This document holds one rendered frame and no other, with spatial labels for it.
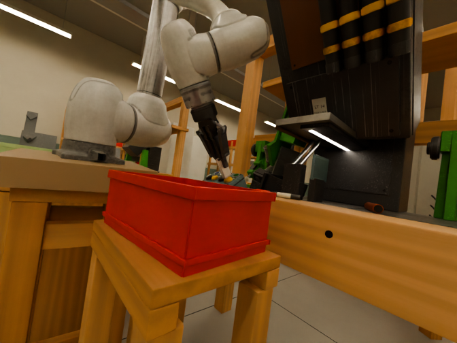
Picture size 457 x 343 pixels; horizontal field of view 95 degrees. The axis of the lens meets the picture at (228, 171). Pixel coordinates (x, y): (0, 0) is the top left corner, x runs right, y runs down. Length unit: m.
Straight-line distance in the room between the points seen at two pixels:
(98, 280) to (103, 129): 0.46
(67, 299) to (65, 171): 0.89
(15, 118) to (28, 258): 6.86
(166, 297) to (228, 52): 0.54
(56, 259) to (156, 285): 1.09
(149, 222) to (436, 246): 0.45
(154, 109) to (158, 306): 0.75
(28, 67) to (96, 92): 6.98
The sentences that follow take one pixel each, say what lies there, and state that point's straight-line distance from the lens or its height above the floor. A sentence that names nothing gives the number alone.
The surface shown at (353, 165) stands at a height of 1.04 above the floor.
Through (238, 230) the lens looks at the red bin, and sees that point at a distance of 0.37.
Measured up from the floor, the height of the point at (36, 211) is 0.79.
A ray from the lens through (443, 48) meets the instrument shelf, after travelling 1.17.
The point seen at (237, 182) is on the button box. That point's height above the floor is 0.93.
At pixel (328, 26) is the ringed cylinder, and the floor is 1.35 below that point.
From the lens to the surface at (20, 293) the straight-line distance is 0.81.
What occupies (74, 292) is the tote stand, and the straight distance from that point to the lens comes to 1.43.
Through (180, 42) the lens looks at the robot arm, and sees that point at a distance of 0.61.
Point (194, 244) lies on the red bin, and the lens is 0.30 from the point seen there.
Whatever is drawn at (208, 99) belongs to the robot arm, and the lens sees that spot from 0.61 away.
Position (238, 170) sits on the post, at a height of 1.00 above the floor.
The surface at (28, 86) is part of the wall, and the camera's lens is 7.67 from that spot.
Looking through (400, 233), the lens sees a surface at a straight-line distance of 0.46.
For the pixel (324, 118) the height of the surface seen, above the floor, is 1.11.
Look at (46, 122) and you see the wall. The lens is 7.52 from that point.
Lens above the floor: 0.94
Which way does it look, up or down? 2 degrees up
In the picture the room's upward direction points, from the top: 8 degrees clockwise
